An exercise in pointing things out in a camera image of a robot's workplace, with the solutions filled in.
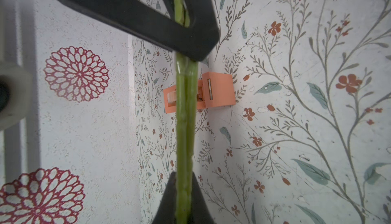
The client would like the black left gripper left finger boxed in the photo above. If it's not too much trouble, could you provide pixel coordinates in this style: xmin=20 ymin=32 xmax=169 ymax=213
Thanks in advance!
xmin=152 ymin=172 xmax=177 ymax=224

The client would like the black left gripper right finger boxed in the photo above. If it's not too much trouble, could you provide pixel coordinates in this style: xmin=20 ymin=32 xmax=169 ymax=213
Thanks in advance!
xmin=190 ymin=173 xmax=214 ymax=224

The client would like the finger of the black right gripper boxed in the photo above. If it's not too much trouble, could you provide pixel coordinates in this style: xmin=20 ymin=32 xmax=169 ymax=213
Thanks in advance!
xmin=58 ymin=0 xmax=220 ymax=62

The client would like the clear tape roll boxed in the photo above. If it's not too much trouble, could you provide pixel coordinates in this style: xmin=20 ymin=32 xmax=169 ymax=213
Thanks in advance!
xmin=167 ymin=90 xmax=177 ymax=107

